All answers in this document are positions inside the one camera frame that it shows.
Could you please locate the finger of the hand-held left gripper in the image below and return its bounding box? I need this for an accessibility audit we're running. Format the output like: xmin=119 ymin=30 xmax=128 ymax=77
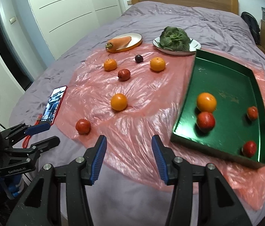
xmin=0 ymin=122 xmax=51 ymax=144
xmin=4 ymin=136 xmax=60 ymax=158

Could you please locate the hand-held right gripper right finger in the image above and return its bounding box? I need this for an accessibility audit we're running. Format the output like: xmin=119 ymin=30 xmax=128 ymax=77
xmin=152 ymin=135 xmax=253 ymax=226

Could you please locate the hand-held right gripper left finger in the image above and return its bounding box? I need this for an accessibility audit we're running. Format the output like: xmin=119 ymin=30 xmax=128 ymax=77
xmin=12 ymin=135 xmax=107 ymax=226

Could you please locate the red apple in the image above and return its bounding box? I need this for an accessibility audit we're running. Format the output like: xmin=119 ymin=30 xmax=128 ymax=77
xmin=242 ymin=141 xmax=257 ymax=157
xmin=196 ymin=111 xmax=216 ymax=130
xmin=75 ymin=119 xmax=91 ymax=135
xmin=247 ymin=106 xmax=258 ymax=120
xmin=118 ymin=69 xmax=131 ymax=82

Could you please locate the orange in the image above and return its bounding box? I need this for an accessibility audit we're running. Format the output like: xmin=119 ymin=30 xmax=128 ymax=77
xmin=110 ymin=93 xmax=128 ymax=111
xmin=197 ymin=92 xmax=217 ymax=113
xmin=104 ymin=58 xmax=118 ymax=72
xmin=150 ymin=57 xmax=166 ymax=72

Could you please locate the green tray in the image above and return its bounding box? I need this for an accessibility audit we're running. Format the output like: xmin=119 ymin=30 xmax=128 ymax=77
xmin=171 ymin=49 xmax=265 ymax=169

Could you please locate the person's left hand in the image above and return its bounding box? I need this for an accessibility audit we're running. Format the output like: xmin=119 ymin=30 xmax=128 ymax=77
xmin=0 ymin=174 xmax=25 ymax=199

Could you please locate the red smartphone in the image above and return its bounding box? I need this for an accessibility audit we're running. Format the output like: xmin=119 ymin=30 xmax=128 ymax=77
xmin=39 ymin=85 xmax=68 ymax=126

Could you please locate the pink plastic sheet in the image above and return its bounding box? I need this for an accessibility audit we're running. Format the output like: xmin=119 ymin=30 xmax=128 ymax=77
xmin=58 ymin=44 xmax=265 ymax=211

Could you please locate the carrot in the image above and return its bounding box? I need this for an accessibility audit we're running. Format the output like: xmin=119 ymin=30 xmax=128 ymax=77
xmin=106 ymin=36 xmax=132 ymax=50

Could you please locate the white patterned plate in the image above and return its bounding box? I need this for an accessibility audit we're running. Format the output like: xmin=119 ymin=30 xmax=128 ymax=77
xmin=153 ymin=36 xmax=202 ymax=56

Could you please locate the bok choy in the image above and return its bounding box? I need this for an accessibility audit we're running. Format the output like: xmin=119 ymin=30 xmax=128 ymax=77
xmin=159 ymin=26 xmax=191 ymax=52

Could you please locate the white wardrobe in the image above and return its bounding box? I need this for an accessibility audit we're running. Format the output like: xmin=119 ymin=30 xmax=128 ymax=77
xmin=23 ymin=0 xmax=133 ymax=62

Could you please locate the gold-rimmed plate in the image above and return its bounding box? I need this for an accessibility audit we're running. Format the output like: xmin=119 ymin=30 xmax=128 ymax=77
xmin=106 ymin=32 xmax=143 ymax=53

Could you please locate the black backpack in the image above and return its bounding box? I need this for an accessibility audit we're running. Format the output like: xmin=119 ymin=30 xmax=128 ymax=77
xmin=241 ymin=12 xmax=261 ymax=44

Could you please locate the red lanyard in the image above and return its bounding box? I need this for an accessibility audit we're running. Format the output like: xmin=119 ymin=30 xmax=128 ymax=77
xmin=22 ymin=114 xmax=42 ymax=148

